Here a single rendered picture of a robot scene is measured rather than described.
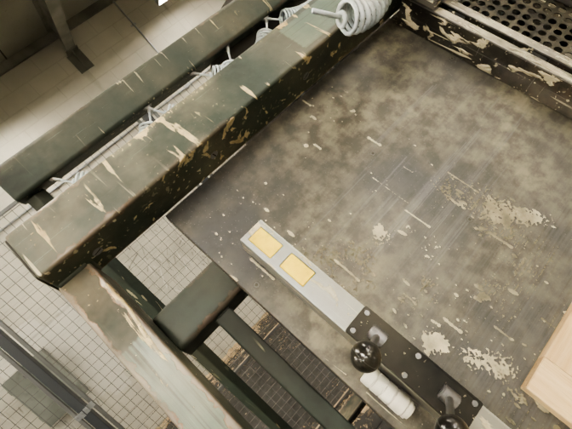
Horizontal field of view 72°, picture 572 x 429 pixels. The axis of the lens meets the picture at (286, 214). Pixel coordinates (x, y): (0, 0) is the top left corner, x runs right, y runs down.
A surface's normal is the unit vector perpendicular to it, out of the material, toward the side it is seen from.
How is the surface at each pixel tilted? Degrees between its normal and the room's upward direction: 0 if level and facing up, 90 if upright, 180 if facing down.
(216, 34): 90
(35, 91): 90
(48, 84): 90
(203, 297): 60
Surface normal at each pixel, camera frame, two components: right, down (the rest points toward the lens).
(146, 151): -0.02, -0.44
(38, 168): 0.36, -0.07
